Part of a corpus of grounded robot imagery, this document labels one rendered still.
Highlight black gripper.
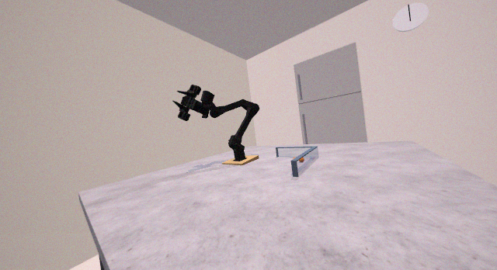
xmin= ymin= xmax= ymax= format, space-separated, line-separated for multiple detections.
xmin=172 ymin=85 xmax=203 ymax=121

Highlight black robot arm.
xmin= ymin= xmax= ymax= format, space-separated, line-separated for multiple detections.
xmin=181 ymin=91 xmax=259 ymax=161

